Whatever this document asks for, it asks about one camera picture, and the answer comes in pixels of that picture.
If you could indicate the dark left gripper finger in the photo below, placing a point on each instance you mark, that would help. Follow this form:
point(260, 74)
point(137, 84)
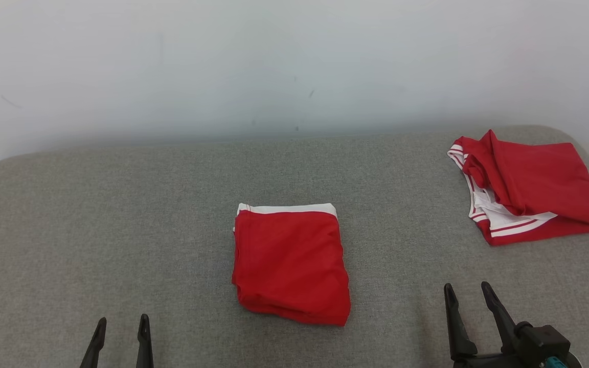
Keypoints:
point(95, 347)
point(144, 347)

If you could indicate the red number 23 basketball jersey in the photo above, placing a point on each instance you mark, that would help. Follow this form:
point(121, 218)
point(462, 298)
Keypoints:
point(540, 179)

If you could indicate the red shorts with white stripe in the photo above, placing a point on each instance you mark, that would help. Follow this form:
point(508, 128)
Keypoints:
point(289, 266)

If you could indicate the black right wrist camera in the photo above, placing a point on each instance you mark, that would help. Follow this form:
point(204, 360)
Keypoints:
point(542, 342)

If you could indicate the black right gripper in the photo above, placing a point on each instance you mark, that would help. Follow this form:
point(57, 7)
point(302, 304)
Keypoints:
point(489, 362)

